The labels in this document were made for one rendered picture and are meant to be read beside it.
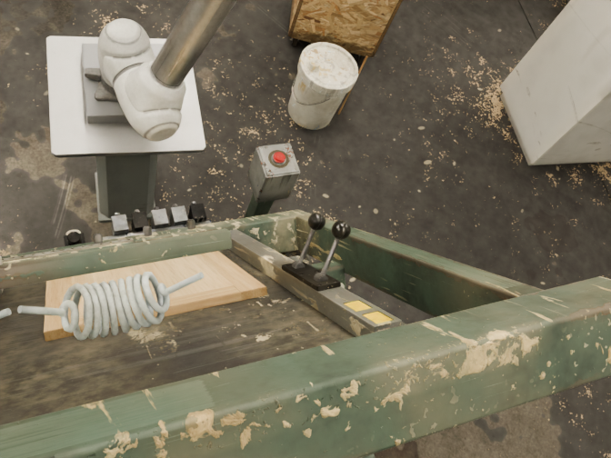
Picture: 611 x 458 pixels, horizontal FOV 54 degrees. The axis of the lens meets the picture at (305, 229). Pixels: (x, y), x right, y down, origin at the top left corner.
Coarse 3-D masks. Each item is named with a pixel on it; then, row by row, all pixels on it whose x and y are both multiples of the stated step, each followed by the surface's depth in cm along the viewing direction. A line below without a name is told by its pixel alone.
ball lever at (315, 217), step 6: (312, 216) 128; (318, 216) 127; (324, 216) 129; (312, 222) 127; (318, 222) 127; (324, 222) 128; (312, 228) 128; (318, 228) 128; (312, 234) 128; (306, 240) 129; (306, 246) 128; (300, 258) 128; (294, 264) 128; (300, 264) 128
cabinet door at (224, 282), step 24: (144, 264) 158; (168, 264) 156; (192, 264) 153; (216, 264) 150; (48, 288) 142; (192, 288) 132; (216, 288) 130; (240, 288) 128; (264, 288) 127; (168, 312) 120; (48, 336) 112
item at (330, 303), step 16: (240, 240) 166; (240, 256) 163; (256, 256) 148; (272, 256) 144; (272, 272) 138; (288, 288) 129; (304, 288) 120; (336, 288) 115; (320, 304) 113; (336, 304) 106; (368, 304) 104; (336, 320) 107; (352, 320) 101; (368, 320) 96; (400, 320) 95
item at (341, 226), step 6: (336, 222) 117; (342, 222) 117; (336, 228) 116; (342, 228) 116; (348, 228) 117; (336, 234) 117; (342, 234) 116; (348, 234) 117; (336, 240) 117; (336, 246) 118; (330, 252) 118; (330, 258) 117; (324, 264) 118; (324, 270) 117; (318, 276) 117; (324, 276) 117
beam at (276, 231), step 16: (208, 224) 188; (224, 224) 185; (240, 224) 183; (256, 224) 184; (272, 224) 186; (288, 224) 188; (112, 240) 177; (144, 240) 173; (256, 240) 185; (272, 240) 187; (288, 240) 189; (48, 256) 163
